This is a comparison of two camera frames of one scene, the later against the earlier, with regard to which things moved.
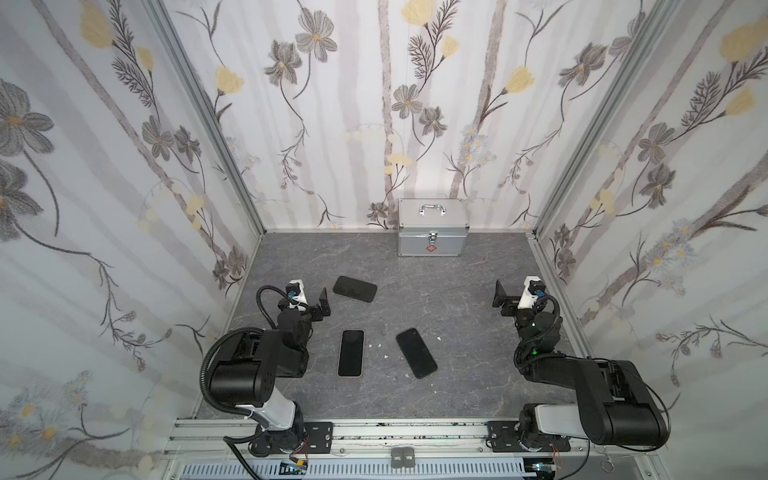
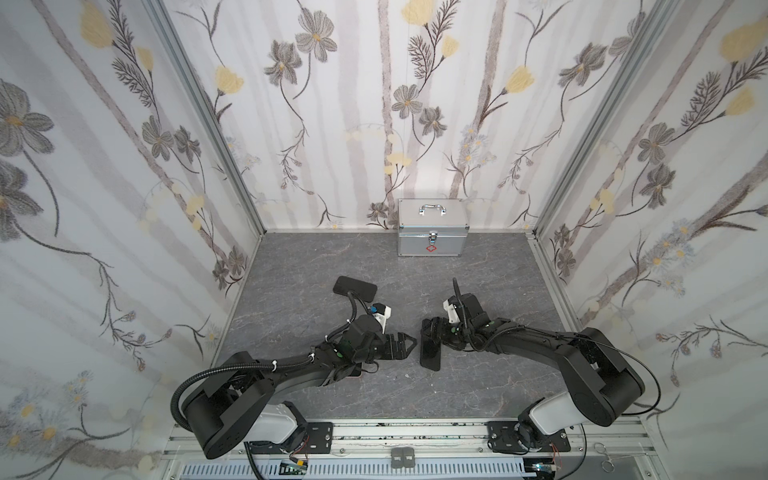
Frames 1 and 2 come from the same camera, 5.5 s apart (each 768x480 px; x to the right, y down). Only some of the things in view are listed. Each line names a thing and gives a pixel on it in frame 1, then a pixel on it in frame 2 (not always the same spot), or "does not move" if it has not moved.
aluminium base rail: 416,450 does not move
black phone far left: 354,288 does not move
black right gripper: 507,303 to 441,333
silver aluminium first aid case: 432,227 does not move
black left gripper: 315,309 to 387,345
